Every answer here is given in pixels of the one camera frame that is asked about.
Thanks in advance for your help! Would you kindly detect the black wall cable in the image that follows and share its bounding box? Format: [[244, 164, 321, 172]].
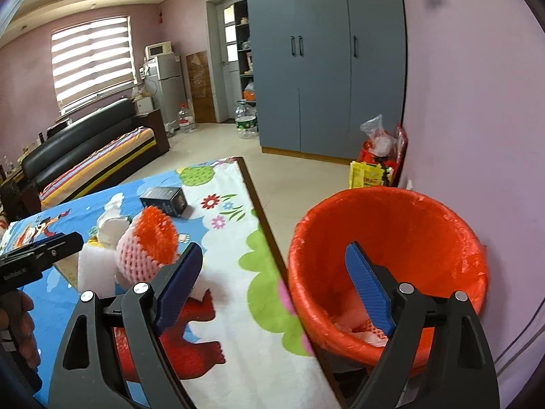
[[493, 297, 545, 378]]

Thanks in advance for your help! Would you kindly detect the small red-label water bottle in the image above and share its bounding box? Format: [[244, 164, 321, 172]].
[[178, 104, 195, 133]]

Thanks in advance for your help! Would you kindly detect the silver refrigerator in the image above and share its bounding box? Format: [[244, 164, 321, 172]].
[[143, 54, 187, 133]]

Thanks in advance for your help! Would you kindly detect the person's left hand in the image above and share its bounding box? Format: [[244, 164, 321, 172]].
[[1, 290, 41, 371]]

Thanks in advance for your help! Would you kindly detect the white door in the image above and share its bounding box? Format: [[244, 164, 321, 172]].
[[215, 0, 245, 122]]

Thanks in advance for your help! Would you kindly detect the orange lined trash bin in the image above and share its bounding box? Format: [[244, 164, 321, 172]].
[[287, 185, 490, 377]]

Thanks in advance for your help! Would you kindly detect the white foam block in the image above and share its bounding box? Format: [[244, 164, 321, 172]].
[[78, 243, 116, 298]]

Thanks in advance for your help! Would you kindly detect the crumpled pink paper trash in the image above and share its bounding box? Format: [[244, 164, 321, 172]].
[[332, 289, 388, 347]]

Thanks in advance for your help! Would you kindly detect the striped sofa cushion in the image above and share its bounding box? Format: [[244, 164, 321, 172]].
[[40, 126, 158, 210]]

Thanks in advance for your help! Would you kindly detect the blue grey wardrobe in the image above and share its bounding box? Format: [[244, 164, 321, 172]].
[[248, 0, 407, 160]]

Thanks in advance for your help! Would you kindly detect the brown cardboard sheet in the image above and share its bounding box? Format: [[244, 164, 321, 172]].
[[186, 51, 216, 123]]

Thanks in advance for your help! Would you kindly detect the yellow printed bag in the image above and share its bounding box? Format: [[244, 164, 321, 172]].
[[348, 161, 388, 189]]

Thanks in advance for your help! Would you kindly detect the black leather sofa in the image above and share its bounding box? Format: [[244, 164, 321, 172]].
[[18, 98, 170, 216]]

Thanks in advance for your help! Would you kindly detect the dark storage shelf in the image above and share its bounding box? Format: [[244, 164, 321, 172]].
[[234, 0, 256, 105]]

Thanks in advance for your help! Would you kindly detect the large clear water bottle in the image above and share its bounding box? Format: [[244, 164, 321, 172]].
[[235, 100, 259, 138]]

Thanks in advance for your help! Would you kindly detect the zebra window blind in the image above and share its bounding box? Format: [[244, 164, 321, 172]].
[[51, 16, 137, 115]]

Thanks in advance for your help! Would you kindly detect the red bag with plastic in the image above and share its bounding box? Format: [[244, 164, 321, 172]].
[[358, 115, 408, 187]]

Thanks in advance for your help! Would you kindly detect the dark rectangular cardboard box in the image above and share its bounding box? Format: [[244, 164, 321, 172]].
[[139, 186, 188, 217]]

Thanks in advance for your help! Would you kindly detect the white microwave oven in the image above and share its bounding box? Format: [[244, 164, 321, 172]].
[[145, 41, 173, 60]]

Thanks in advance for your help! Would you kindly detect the small white box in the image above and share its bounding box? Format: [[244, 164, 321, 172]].
[[133, 96, 154, 115]]

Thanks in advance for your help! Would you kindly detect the crumpled white tissue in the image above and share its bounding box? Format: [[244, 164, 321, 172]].
[[97, 216, 130, 249]]

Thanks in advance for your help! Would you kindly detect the pink orange foam fruit net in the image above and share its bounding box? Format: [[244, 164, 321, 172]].
[[115, 206, 178, 284]]

